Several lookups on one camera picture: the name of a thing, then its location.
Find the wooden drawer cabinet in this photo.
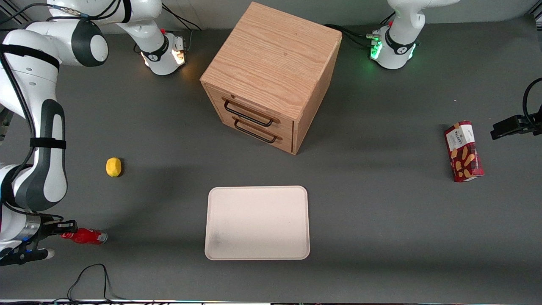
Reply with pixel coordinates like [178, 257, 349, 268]
[200, 1, 343, 155]

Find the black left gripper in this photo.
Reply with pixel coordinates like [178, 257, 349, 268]
[490, 114, 542, 141]

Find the black looped gripper cable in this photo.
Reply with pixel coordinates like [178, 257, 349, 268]
[522, 78, 542, 124]

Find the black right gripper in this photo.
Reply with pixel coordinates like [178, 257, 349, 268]
[39, 216, 78, 238]

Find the beige plastic tray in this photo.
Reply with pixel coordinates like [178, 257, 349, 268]
[205, 186, 310, 261]

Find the black cable at table edge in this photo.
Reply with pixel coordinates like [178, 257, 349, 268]
[51, 263, 130, 304]

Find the black metal drawer handle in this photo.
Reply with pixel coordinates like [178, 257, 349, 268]
[233, 117, 279, 144]
[223, 99, 277, 128]

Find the black arm base cable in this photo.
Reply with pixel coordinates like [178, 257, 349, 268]
[160, 4, 202, 55]
[324, 23, 382, 49]

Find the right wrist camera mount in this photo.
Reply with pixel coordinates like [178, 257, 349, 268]
[0, 241, 55, 267]

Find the red coke bottle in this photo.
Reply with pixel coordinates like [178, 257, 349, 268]
[61, 228, 108, 245]

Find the black left arm base cable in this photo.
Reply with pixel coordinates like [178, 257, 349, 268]
[324, 23, 382, 49]

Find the wooden drawer front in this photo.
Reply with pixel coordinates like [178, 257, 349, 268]
[214, 111, 294, 154]
[206, 85, 294, 139]

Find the yellow lemon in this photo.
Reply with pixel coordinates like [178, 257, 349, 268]
[105, 157, 122, 177]

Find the black right arm base cable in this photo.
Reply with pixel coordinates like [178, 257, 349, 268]
[160, 4, 202, 55]

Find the red cookie box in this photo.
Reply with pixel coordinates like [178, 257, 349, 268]
[444, 120, 484, 183]

